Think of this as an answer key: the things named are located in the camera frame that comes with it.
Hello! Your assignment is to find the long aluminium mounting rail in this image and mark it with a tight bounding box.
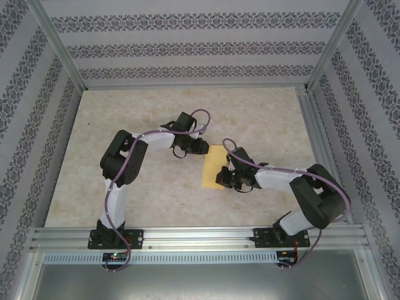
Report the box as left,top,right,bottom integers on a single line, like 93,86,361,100
29,224,370,254

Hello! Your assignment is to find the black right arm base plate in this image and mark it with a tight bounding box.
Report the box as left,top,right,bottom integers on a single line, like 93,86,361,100
254,227,313,249

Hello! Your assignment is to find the grey sheet metal shelf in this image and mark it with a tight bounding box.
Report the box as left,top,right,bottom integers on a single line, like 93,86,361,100
31,263,373,300

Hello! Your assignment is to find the slotted grey cable duct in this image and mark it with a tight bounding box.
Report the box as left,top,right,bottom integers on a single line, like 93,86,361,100
42,252,301,265

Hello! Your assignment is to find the aluminium frame rail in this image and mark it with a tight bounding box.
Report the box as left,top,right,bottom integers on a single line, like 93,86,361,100
81,82,309,92

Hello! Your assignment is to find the yellow cloth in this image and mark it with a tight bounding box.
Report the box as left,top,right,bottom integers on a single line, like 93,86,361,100
201,144,228,191

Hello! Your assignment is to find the aluminium frame post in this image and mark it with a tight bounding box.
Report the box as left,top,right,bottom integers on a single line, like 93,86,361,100
14,249,45,300
354,246,388,300
26,0,88,92
305,0,366,94

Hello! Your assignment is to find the aluminium side rail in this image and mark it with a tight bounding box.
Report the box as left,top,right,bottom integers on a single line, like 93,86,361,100
296,86,354,226

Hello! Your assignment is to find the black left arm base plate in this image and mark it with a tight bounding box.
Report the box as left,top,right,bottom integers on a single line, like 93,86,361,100
88,229,145,250

